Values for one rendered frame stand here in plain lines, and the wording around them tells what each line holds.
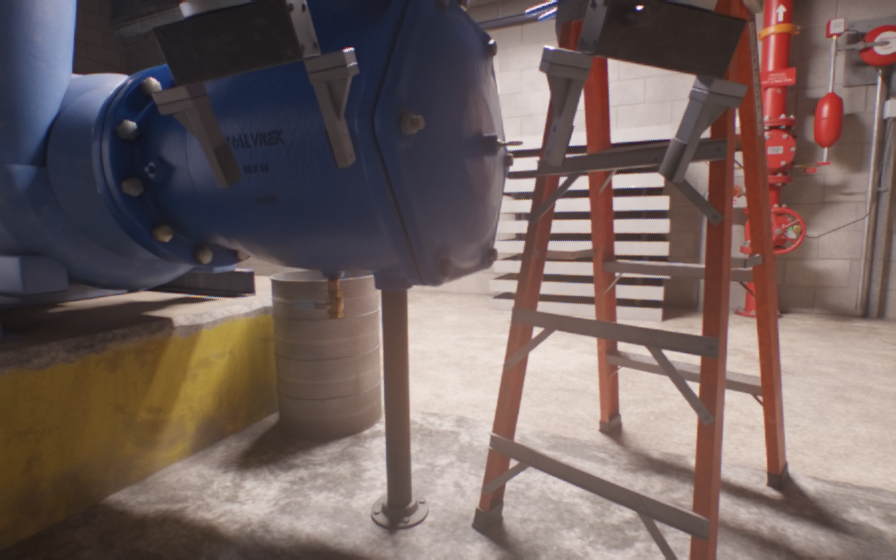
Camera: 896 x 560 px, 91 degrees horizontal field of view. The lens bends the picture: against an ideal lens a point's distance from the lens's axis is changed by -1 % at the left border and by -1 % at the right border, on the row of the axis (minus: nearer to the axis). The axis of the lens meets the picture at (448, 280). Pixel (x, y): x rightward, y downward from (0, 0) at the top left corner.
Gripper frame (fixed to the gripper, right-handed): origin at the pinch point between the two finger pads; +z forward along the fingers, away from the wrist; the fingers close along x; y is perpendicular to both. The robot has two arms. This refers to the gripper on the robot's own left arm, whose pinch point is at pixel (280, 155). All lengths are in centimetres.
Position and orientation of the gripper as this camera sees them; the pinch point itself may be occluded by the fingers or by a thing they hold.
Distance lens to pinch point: 51.4
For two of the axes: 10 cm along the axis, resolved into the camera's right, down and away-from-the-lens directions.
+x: -9.8, 1.0, 1.8
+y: 1.0, -5.1, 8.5
